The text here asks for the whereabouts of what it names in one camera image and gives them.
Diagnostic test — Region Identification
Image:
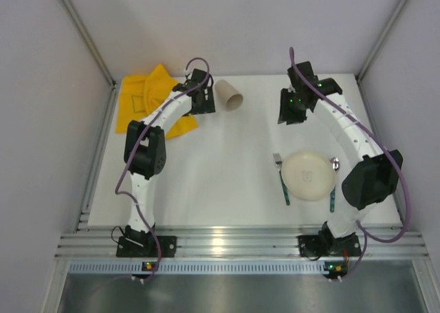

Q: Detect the beige paper cup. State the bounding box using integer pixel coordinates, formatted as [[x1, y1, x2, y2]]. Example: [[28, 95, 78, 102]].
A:
[[214, 79, 243, 111]]

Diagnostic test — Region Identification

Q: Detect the yellow printed cloth placemat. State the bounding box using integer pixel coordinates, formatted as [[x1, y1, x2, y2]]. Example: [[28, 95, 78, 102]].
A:
[[115, 64, 177, 134]]

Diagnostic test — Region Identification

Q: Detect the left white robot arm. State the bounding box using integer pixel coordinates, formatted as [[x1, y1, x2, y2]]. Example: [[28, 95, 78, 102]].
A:
[[115, 69, 215, 241]]

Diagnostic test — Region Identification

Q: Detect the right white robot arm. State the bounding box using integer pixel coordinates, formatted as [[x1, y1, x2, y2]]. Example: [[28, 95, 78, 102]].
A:
[[278, 61, 403, 239]]

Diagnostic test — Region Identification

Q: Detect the cream round plate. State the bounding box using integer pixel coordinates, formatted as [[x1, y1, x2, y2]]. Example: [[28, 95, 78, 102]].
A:
[[281, 150, 337, 201]]

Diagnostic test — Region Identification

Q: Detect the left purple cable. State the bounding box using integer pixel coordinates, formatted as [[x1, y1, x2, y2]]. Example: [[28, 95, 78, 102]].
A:
[[114, 56, 212, 280]]

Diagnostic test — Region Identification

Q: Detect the purple cable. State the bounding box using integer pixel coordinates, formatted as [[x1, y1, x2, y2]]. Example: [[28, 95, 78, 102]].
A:
[[289, 46, 413, 281], [114, 56, 212, 280]]

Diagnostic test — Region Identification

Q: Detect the fork with green handle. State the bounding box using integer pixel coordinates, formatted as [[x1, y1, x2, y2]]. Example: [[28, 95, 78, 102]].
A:
[[273, 153, 290, 206]]

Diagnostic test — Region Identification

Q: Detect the spoon with green handle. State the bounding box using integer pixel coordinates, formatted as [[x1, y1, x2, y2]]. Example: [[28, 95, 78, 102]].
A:
[[329, 157, 340, 213]]

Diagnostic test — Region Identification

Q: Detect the left aluminium corner post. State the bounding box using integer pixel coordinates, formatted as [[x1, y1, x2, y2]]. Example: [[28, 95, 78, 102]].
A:
[[51, 0, 118, 87]]

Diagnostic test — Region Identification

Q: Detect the aluminium corner post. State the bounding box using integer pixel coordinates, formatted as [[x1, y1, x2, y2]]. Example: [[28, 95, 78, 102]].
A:
[[51, 0, 118, 87], [355, 0, 410, 84]]

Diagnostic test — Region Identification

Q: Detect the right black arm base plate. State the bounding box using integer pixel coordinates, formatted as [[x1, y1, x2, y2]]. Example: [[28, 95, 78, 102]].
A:
[[298, 235, 361, 260]]

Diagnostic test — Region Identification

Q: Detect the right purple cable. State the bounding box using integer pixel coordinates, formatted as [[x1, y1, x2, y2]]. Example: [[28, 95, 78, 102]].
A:
[[289, 46, 413, 281]]

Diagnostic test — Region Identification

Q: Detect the right aluminium corner post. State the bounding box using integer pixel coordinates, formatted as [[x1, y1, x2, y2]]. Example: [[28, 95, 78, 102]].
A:
[[355, 0, 410, 84]]

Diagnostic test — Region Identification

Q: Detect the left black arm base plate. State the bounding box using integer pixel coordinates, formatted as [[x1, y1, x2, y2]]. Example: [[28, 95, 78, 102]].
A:
[[115, 234, 177, 258]]

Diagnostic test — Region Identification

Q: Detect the perforated metal cable strip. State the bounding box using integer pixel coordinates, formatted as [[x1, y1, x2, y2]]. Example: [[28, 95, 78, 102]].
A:
[[68, 260, 417, 275]]

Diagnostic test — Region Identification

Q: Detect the aluminium front rail frame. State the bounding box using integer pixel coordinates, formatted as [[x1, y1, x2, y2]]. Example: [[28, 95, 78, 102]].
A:
[[55, 226, 428, 260]]

